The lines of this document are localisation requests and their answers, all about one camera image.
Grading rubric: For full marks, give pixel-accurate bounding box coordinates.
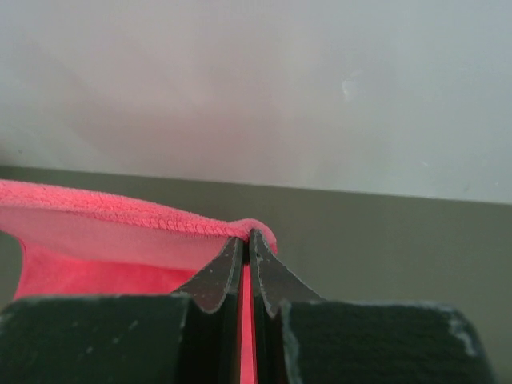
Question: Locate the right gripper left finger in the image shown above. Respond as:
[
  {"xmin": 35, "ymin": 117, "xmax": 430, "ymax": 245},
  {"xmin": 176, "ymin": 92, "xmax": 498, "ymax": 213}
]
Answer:
[{"xmin": 174, "ymin": 238, "xmax": 244, "ymax": 383}]

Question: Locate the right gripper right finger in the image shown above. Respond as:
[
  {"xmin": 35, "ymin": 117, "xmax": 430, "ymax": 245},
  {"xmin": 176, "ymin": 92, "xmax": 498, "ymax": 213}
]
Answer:
[{"xmin": 248, "ymin": 230, "xmax": 324, "ymax": 383}]

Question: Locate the pink towel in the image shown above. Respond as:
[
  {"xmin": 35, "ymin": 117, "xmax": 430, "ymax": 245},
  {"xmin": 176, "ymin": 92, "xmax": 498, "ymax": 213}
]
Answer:
[{"xmin": 1, "ymin": 180, "xmax": 277, "ymax": 383}]

